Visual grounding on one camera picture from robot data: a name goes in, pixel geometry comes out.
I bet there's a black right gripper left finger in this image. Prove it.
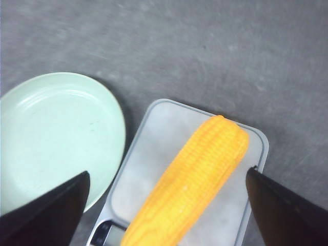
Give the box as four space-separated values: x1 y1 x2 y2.
1 171 90 245

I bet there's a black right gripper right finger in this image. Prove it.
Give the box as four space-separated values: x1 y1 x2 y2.
245 168 327 245

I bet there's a yellow corn cob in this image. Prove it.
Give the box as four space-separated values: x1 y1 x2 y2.
120 115 249 245

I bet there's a light green round plate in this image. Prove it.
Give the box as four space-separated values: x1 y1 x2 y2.
1 72 126 214

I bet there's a silver digital kitchen scale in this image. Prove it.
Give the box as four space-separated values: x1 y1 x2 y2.
87 98 269 245

